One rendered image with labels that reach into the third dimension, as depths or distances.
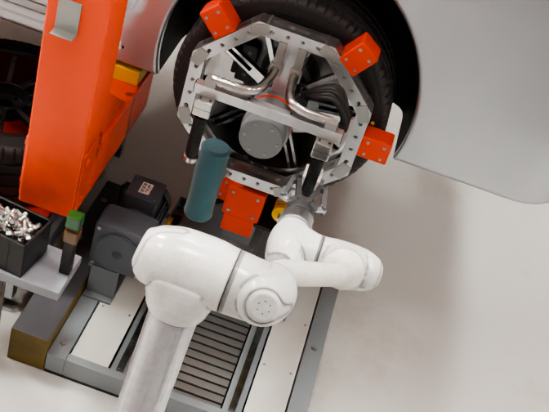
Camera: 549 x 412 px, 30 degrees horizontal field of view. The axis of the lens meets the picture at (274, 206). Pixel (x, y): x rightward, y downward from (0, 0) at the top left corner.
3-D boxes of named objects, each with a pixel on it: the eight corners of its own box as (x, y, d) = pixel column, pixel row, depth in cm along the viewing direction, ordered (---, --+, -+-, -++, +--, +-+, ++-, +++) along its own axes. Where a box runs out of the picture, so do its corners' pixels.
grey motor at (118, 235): (169, 244, 361) (190, 165, 340) (130, 320, 327) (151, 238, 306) (121, 226, 361) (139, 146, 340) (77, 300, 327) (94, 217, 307)
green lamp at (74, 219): (83, 224, 274) (86, 212, 271) (78, 232, 271) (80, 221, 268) (69, 219, 274) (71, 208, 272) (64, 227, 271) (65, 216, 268)
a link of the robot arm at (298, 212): (305, 250, 264) (309, 236, 268) (314, 223, 258) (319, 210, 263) (271, 238, 264) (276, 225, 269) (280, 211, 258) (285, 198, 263)
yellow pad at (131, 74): (150, 67, 333) (153, 54, 330) (136, 87, 322) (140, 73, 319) (110, 53, 333) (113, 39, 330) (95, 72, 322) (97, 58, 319)
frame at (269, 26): (336, 205, 318) (393, 56, 286) (332, 217, 313) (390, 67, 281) (171, 146, 319) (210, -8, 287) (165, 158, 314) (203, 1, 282)
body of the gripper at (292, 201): (278, 223, 268) (285, 203, 275) (308, 235, 268) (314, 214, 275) (285, 201, 263) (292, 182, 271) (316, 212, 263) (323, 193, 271)
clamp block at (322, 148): (332, 145, 284) (338, 130, 281) (327, 163, 277) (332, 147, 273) (315, 140, 284) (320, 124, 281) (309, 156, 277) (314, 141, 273)
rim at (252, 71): (387, 11, 306) (225, -25, 311) (377, 43, 287) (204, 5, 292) (357, 151, 335) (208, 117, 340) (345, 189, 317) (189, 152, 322)
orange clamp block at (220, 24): (242, 20, 291) (225, -7, 288) (235, 32, 285) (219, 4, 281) (221, 29, 294) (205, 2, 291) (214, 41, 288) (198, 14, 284)
